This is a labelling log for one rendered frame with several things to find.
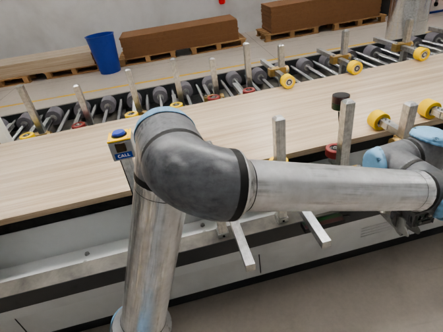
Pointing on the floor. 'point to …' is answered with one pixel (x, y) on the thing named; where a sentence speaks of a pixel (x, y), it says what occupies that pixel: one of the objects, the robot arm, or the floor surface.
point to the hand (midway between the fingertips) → (399, 230)
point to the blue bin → (104, 52)
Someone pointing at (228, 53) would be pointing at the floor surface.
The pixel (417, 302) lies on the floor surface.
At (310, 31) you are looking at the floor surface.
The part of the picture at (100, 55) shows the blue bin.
